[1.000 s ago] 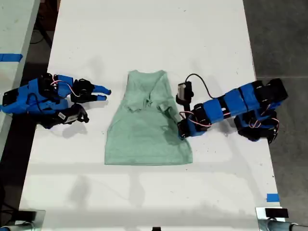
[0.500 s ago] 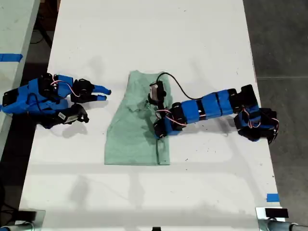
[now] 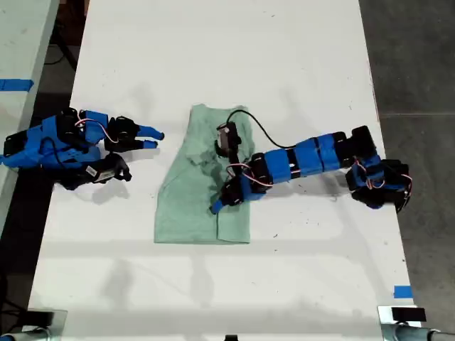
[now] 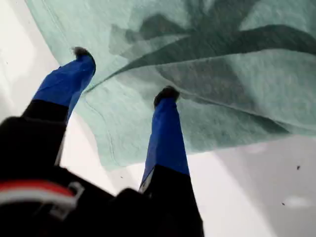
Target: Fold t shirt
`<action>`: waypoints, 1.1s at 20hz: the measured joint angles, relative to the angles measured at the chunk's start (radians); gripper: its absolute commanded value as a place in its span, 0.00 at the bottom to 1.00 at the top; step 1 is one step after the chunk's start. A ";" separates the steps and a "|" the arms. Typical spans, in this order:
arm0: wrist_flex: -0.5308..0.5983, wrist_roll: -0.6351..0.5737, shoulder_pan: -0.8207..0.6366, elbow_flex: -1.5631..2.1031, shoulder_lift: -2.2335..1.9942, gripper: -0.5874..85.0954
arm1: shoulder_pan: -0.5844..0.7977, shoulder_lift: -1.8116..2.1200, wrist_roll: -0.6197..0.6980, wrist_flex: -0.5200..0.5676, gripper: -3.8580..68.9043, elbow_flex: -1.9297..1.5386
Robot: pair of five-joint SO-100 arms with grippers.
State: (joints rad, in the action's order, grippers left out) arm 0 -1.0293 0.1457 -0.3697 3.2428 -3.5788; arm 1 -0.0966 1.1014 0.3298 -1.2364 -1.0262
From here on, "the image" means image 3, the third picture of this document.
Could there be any pale green T-shirt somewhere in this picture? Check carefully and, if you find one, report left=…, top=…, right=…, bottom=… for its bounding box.
left=154, top=103, right=257, bottom=245

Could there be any long blue tape strip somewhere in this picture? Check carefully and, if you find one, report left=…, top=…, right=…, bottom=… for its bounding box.
left=0, top=79, right=35, bottom=93

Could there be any pale grey side table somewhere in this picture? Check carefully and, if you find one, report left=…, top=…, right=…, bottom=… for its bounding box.
left=0, top=0, right=61, bottom=232

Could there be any small blue tape piece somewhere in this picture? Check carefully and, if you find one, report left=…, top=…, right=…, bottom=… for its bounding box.
left=393, top=285, right=414, bottom=300

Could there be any small black box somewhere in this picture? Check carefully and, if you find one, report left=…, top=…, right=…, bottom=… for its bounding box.
left=25, top=310, right=55, bottom=326
left=391, top=307, right=427, bottom=323

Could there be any grey metal pipe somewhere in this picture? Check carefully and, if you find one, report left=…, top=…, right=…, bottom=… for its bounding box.
left=0, top=328, right=54, bottom=341
left=382, top=324, right=455, bottom=341

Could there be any short black camera stalk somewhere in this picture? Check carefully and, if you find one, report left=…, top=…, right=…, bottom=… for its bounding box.
left=214, top=140, right=240, bottom=170
left=112, top=153, right=133, bottom=183

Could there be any black camera box with label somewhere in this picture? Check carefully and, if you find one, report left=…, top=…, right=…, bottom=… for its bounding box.
left=82, top=158, right=120, bottom=185

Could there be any grey black camera box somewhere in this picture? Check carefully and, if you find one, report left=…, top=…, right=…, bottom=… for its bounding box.
left=215, top=121, right=241, bottom=152

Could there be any black camera cable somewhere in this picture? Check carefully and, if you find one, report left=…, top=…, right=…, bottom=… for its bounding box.
left=227, top=109, right=296, bottom=150

